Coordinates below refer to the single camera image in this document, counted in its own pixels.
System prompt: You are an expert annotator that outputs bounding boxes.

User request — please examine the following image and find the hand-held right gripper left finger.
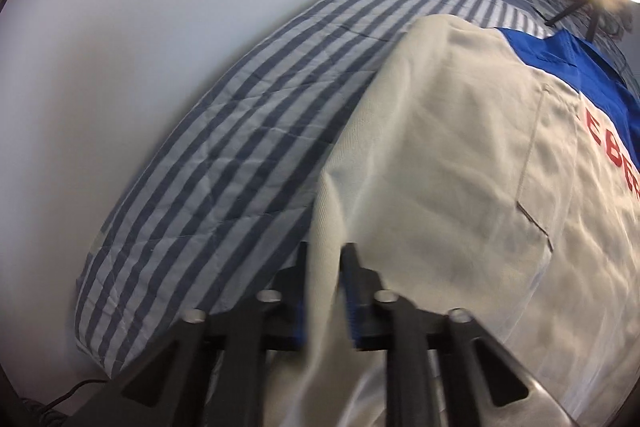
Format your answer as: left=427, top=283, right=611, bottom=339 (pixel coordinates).
left=102, top=242, right=309, bottom=427

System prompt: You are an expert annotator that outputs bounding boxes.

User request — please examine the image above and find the black cable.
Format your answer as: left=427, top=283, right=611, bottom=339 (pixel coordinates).
left=20, top=379, right=108, bottom=427

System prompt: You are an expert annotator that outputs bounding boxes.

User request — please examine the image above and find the beige and blue work jacket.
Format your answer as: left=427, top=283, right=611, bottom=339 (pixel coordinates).
left=265, top=14, right=640, bottom=427

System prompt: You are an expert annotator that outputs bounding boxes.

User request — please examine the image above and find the blue white striped quilt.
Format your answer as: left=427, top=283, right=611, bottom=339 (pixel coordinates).
left=75, top=0, right=551, bottom=383

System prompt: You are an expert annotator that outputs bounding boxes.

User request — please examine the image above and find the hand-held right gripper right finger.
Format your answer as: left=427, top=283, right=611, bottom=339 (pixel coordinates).
left=340, top=242, right=568, bottom=427

